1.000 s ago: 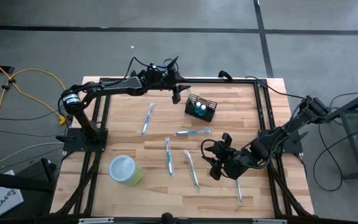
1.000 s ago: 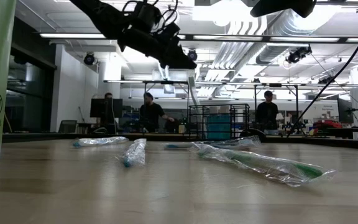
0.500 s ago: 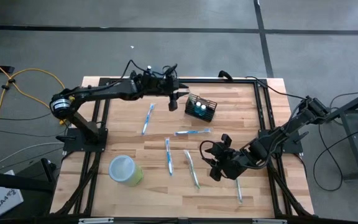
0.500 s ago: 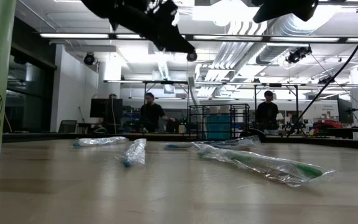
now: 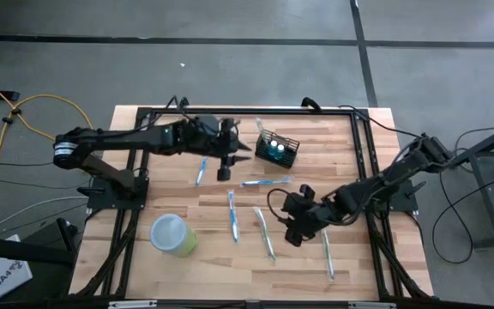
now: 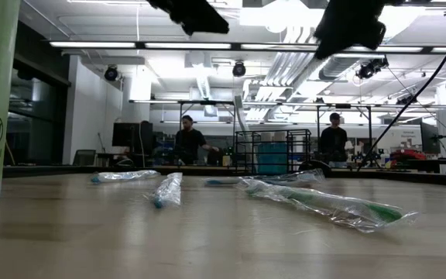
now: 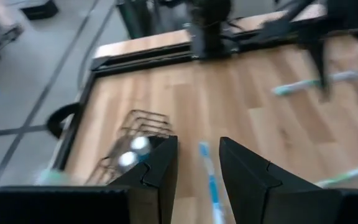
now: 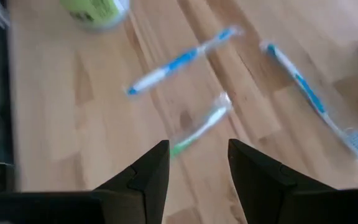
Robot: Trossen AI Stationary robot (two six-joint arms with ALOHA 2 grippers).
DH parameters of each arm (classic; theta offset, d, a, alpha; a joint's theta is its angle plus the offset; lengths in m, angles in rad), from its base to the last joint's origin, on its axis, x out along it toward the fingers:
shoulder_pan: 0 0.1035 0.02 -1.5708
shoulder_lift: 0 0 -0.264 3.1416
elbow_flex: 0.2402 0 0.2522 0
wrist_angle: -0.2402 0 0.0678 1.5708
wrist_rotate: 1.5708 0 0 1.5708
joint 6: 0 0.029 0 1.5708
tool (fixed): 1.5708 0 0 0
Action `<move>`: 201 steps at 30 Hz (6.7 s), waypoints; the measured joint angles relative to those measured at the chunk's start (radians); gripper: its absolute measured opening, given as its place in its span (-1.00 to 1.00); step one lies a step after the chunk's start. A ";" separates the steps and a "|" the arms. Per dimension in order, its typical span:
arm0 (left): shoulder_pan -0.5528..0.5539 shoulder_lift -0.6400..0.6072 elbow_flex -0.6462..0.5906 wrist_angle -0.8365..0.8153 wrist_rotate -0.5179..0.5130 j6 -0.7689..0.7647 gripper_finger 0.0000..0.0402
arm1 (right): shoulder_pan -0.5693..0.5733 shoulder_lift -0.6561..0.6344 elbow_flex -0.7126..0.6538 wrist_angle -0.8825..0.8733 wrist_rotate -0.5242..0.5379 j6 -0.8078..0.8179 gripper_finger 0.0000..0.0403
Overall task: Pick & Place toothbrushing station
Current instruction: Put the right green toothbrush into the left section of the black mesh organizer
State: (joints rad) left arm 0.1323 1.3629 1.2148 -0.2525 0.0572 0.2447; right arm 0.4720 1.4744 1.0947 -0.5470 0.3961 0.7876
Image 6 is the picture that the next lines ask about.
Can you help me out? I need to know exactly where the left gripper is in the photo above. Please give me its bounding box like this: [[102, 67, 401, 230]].
[[146, 0, 231, 36]]

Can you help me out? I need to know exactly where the dark side-on monitor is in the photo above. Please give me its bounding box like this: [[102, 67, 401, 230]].
[[419, 122, 441, 155]]

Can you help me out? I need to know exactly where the person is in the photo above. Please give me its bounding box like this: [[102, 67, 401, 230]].
[[318, 112, 350, 168], [172, 115, 221, 166]]

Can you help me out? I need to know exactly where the silver ventilation duct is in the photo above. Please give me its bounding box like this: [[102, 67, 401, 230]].
[[317, 52, 389, 81]]

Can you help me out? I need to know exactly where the black workstation frame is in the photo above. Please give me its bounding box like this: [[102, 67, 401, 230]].
[[245, 102, 375, 167], [129, 98, 236, 166]]

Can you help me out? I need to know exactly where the dark glass partition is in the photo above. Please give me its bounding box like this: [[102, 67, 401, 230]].
[[5, 21, 72, 167]]

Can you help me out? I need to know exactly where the black ceiling camera cluster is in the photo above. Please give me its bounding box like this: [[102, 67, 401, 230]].
[[355, 57, 389, 81]]

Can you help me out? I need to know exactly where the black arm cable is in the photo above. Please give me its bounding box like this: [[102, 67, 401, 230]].
[[356, 14, 446, 171]]

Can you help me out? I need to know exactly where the black aluminium table frame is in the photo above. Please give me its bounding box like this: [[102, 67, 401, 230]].
[[2, 164, 446, 188]]

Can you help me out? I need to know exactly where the blue toothbrush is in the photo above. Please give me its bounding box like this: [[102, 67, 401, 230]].
[[145, 171, 184, 210], [90, 169, 161, 184], [203, 168, 327, 188]]

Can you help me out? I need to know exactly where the black office chair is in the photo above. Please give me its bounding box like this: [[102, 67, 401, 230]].
[[71, 149, 97, 167]]

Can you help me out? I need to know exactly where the black hanging spotlight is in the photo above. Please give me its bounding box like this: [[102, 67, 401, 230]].
[[104, 65, 120, 82], [232, 60, 247, 78]]

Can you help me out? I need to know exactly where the red object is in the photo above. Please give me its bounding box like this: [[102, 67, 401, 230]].
[[389, 149, 428, 164]]

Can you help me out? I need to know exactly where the black wire basket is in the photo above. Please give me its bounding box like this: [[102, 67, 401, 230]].
[[232, 129, 313, 185]]

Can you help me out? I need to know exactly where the black computer monitor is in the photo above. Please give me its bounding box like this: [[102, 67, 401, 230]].
[[111, 122, 154, 148]]

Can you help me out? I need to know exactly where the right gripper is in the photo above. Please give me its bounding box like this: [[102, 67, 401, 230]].
[[313, 0, 387, 60]]

